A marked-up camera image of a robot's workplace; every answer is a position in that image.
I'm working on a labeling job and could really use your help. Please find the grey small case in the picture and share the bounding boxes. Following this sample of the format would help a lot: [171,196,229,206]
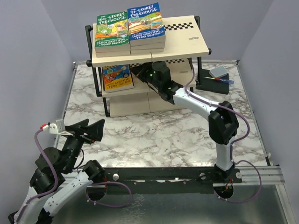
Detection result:
[209,65,228,78]

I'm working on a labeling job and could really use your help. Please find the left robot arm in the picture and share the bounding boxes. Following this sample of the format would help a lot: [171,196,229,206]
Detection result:
[8,119,105,224]

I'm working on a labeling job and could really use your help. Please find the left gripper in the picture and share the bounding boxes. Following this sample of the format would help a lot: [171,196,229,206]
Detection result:
[61,118,105,173]

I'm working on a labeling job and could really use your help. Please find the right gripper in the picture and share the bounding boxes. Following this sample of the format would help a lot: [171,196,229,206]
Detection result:
[129,60,161,91]

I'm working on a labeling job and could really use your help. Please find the black box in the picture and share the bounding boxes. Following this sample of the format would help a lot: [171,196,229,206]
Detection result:
[196,69,229,95]

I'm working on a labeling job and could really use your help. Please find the blue 91-Storey Treehouse book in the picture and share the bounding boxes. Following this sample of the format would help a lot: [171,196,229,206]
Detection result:
[127,2,166,46]

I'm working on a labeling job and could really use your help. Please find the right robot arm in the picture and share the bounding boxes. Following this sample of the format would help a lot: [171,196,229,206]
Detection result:
[130,61,239,182]

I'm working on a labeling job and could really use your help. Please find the red blue screwdriver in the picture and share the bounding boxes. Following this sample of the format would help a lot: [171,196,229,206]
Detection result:
[204,77,234,84]

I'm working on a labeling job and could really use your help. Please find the yellow 130-Storey Treehouse book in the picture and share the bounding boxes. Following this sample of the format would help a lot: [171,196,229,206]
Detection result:
[102,65,134,93]

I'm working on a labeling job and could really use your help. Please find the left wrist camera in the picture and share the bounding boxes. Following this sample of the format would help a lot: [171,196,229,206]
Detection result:
[49,119,65,135]

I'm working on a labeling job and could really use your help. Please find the beige three-tier shelf rack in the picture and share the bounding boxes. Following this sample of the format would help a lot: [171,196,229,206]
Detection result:
[85,15,210,117]

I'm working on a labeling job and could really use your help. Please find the lilac Treehouse book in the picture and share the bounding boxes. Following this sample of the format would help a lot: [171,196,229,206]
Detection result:
[130,42,165,50]

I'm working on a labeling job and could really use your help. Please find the purple 117-Storey Treehouse book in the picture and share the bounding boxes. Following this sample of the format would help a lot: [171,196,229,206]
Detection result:
[130,48,164,55]

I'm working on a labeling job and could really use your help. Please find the green 104-Storey Treehouse book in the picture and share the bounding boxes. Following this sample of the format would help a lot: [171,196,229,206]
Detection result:
[94,11,130,53]

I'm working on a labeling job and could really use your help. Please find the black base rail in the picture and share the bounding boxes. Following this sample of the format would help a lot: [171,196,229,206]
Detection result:
[77,166,243,195]

